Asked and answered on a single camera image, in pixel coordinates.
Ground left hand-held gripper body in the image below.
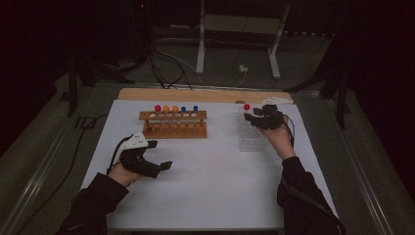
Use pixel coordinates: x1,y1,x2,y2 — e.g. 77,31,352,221
118,131,163,179

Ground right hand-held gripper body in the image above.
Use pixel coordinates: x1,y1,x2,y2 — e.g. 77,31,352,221
251,96,294,131

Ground clear plastic test tube rack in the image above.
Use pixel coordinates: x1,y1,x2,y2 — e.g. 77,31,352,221
235,111,267,153

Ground wooden test tube rack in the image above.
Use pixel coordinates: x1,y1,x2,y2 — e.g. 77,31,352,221
139,110,208,140

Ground orange-capped test tube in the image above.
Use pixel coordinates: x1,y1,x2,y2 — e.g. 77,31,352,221
171,105,180,131
162,105,170,131

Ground blue-capped test tube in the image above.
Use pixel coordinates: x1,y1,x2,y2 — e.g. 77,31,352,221
192,105,200,131
180,106,188,131

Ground person's right hand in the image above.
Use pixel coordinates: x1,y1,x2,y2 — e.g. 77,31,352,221
259,117,297,162

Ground person's left hand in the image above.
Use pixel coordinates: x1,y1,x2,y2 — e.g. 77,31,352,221
108,162,143,188

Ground white table mat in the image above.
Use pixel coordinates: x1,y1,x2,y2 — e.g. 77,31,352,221
79,99,339,229

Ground wooden table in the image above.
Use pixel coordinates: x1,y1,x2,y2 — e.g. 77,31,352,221
116,87,294,106

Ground white metal stand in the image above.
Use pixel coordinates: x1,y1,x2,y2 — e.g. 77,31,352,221
195,0,292,80

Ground black power strip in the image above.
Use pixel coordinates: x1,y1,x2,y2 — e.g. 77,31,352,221
282,29,336,39

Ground left hand-held gripper cable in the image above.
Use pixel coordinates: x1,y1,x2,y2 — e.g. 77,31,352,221
106,134,135,174

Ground hand-held gripper cable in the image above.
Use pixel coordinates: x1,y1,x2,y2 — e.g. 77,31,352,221
283,114,297,148
106,134,135,174

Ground right hand-held gripper cable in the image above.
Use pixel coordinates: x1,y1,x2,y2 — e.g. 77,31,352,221
283,114,297,148

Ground black floor bracket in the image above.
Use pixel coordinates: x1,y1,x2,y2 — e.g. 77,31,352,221
74,115,99,130

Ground long black floor cable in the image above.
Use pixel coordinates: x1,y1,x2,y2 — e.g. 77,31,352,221
14,112,111,235

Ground black floor cables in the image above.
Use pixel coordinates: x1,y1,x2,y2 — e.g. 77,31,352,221
148,45,194,90

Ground white floor cable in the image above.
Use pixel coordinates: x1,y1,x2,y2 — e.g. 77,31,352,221
156,48,249,89

